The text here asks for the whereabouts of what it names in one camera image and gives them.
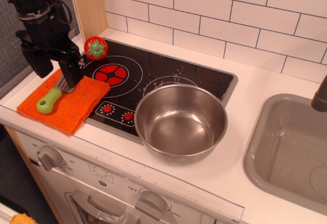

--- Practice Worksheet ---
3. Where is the grey oven door handle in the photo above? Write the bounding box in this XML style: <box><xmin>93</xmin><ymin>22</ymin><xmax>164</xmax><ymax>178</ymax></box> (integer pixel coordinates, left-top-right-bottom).
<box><xmin>72</xmin><ymin>190</ymin><xmax>140</xmax><ymax>223</ymax></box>

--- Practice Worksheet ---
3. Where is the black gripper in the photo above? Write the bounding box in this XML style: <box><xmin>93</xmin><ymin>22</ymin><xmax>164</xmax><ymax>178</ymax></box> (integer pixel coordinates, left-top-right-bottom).
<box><xmin>16</xmin><ymin>6</ymin><xmax>84</xmax><ymax>88</ymax></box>

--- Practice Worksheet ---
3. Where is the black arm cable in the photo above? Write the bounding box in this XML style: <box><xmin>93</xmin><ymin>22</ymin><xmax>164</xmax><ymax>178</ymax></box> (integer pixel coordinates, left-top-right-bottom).
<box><xmin>48</xmin><ymin>0</ymin><xmax>73</xmax><ymax>27</ymax></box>

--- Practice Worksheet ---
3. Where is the grey toy sink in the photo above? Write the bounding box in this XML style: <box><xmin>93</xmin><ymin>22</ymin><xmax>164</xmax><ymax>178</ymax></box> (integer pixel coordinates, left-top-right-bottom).
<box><xmin>244</xmin><ymin>94</ymin><xmax>326</xmax><ymax>215</ymax></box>

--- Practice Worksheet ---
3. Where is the grey toy faucet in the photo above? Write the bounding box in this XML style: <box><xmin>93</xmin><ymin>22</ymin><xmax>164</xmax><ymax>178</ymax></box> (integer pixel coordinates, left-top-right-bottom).
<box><xmin>311</xmin><ymin>76</ymin><xmax>327</xmax><ymax>112</ymax></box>

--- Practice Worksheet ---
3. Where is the wooden side panel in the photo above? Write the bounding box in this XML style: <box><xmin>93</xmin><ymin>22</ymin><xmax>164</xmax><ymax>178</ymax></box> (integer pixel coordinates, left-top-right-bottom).
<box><xmin>73</xmin><ymin>0</ymin><xmax>107</xmax><ymax>41</ymax></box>

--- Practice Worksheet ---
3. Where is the left grey oven knob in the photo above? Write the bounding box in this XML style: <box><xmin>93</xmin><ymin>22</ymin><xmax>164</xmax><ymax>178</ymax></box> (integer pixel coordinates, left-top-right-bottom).
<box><xmin>37</xmin><ymin>145</ymin><xmax>63</xmax><ymax>171</ymax></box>

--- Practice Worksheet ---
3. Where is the green handled grey spatula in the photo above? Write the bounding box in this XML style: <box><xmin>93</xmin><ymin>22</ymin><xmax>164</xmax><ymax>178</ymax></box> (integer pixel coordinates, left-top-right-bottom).
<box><xmin>36</xmin><ymin>75</ymin><xmax>74</xmax><ymax>114</ymax></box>

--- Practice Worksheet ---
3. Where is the grey oven knob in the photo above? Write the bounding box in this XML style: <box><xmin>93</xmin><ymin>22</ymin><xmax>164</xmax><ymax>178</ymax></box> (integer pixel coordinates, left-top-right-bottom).
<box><xmin>37</xmin><ymin>145</ymin><xmax>63</xmax><ymax>171</ymax></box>
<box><xmin>135</xmin><ymin>191</ymin><xmax>168</xmax><ymax>221</ymax></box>

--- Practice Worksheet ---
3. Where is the orange object bottom left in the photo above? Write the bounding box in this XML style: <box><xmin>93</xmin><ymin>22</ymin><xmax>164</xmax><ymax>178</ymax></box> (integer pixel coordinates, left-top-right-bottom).
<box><xmin>10</xmin><ymin>213</ymin><xmax>36</xmax><ymax>224</ymax></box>

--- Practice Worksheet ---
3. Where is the black toy stovetop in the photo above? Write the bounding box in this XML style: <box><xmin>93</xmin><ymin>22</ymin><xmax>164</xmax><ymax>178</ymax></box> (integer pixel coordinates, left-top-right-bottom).
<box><xmin>82</xmin><ymin>39</ymin><xmax>238</xmax><ymax>143</ymax></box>

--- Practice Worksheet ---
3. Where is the red toy tomato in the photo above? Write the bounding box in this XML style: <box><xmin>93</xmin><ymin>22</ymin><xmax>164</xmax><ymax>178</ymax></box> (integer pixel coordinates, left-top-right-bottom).
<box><xmin>84</xmin><ymin>36</ymin><xmax>108</xmax><ymax>61</ymax></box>

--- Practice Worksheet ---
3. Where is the right grey oven knob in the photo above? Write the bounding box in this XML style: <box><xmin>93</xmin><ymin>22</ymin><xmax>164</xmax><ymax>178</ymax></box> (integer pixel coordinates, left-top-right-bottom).
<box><xmin>135</xmin><ymin>191</ymin><xmax>168</xmax><ymax>221</ymax></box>

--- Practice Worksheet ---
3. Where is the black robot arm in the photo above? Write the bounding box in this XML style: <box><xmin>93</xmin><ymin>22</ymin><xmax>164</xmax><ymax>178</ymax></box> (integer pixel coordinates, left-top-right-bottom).
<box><xmin>8</xmin><ymin>0</ymin><xmax>85</xmax><ymax>88</ymax></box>

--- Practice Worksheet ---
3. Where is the stainless steel pot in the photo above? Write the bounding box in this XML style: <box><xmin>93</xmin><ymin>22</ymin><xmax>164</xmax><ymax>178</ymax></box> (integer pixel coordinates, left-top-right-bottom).
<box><xmin>134</xmin><ymin>84</ymin><xmax>228</xmax><ymax>165</ymax></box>

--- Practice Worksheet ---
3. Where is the orange cloth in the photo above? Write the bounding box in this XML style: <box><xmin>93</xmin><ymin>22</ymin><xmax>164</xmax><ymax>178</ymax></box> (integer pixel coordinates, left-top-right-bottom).
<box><xmin>17</xmin><ymin>69</ymin><xmax>110</xmax><ymax>134</ymax></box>

